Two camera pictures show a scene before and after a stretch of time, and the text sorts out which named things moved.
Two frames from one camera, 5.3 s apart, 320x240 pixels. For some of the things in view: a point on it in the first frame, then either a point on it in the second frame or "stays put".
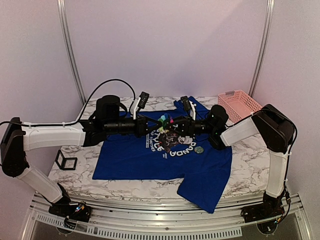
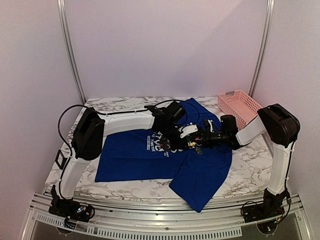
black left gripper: x=141 y=126 → x=180 y=146
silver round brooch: x=199 y=149 stays put
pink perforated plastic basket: x=238 y=104 stays put
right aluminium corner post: x=267 y=22 stays put
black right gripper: x=188 y=126 → x=199 y=136
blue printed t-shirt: x=202 y=171 stays put
